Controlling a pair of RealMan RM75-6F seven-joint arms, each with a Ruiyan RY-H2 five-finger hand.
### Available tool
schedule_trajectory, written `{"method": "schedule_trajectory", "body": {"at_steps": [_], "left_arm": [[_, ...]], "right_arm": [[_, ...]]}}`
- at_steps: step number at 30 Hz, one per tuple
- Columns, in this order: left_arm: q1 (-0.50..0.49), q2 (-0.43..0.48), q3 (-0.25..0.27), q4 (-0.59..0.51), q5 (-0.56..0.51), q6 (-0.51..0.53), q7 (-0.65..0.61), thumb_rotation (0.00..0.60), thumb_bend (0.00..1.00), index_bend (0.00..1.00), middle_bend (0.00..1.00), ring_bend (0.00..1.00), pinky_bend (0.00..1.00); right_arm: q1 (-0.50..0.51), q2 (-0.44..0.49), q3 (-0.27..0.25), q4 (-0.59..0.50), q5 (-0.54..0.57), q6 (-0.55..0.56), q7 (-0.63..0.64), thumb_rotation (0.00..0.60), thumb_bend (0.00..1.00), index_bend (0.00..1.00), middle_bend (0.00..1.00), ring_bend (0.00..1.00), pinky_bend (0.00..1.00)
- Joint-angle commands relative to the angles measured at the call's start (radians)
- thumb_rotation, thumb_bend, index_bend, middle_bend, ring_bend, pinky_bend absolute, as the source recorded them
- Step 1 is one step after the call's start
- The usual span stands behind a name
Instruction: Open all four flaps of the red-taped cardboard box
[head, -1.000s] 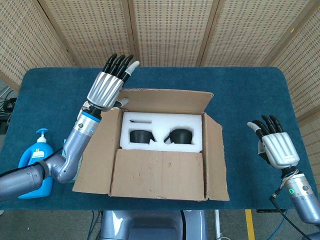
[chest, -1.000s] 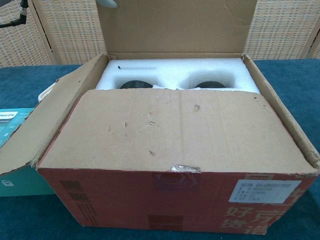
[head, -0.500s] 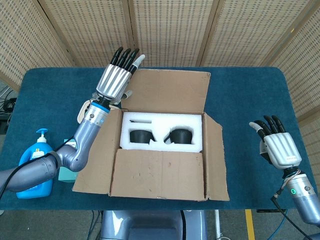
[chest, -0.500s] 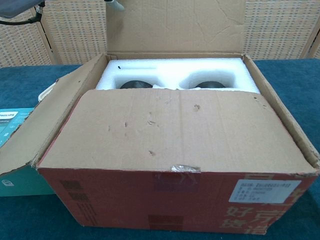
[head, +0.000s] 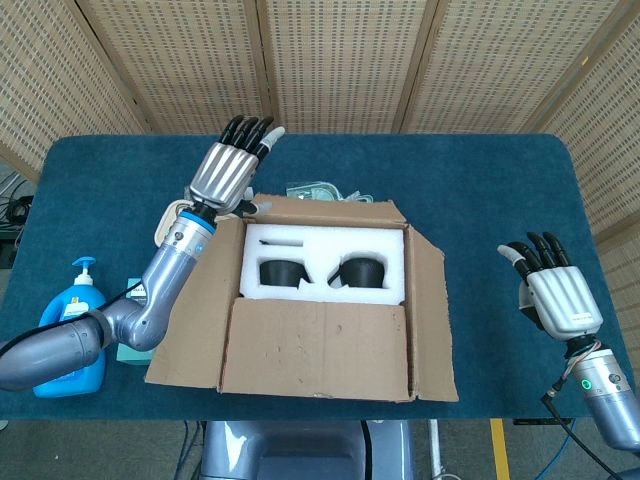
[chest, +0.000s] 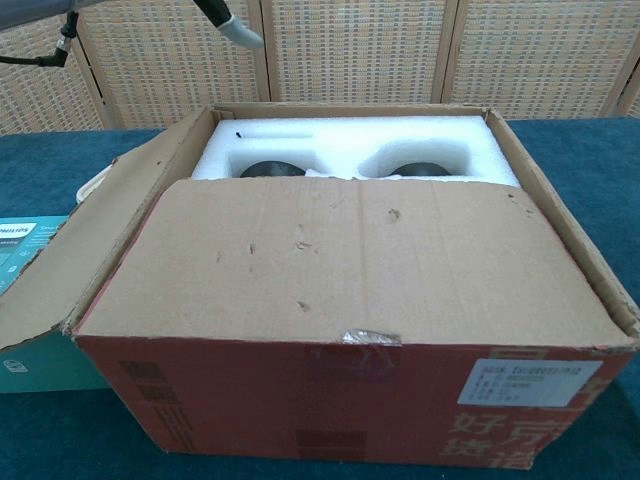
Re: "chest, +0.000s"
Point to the red taped cardboard box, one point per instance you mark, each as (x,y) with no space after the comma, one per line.
(325,260)

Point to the beige lidded lunch container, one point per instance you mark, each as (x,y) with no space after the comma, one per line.
(90,185)

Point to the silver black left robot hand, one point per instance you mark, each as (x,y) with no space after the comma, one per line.
(235,27)

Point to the black ceramic pitcher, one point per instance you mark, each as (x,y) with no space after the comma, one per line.
(272,170)

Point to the woven wooden folding screen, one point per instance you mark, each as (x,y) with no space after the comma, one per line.
(350,55)

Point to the teal Philips product box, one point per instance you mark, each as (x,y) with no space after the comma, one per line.
(40,365)

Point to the black ceramic teapot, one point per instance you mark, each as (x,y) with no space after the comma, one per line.
(422,170)

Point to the white foam insert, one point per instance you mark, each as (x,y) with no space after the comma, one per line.
(340,137)

